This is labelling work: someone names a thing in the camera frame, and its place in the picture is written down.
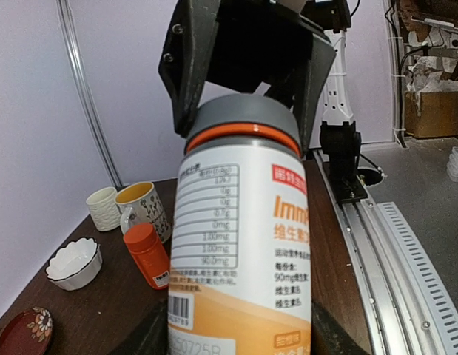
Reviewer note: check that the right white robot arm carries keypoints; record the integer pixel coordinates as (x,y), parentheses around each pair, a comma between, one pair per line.
(339,138)

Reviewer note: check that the floral mug yellow inside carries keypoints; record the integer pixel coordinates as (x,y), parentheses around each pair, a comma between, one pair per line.
(140,203)

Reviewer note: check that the cardboard box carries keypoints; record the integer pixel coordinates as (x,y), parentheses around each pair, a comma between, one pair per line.
(431,114)

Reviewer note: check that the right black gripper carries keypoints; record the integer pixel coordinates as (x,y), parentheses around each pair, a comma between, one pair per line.
(239,45)

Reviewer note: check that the grey lid vitamin bottle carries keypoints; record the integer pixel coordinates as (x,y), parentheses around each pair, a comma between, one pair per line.
(240,277)

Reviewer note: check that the orange pill bottle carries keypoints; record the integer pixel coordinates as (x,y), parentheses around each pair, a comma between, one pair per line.
(149,254)

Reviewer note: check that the cream ribbed mug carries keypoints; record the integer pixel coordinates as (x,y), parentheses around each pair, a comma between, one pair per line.
(103,209)

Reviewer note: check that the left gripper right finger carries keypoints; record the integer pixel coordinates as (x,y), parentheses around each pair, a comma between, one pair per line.
(328,336)

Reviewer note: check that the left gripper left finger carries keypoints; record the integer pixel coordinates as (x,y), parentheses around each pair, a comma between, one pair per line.
(150,336)

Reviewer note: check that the right aluminium frame post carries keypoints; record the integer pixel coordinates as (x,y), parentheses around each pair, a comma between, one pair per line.
(84,92)

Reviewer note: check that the white scalloped bowl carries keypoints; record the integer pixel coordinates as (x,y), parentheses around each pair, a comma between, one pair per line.
(75,265)

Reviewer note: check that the front aluminium rail base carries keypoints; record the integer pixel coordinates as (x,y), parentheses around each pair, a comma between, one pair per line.
(407,307)

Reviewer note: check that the red floral plate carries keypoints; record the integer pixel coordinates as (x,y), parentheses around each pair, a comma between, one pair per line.
(30,332)

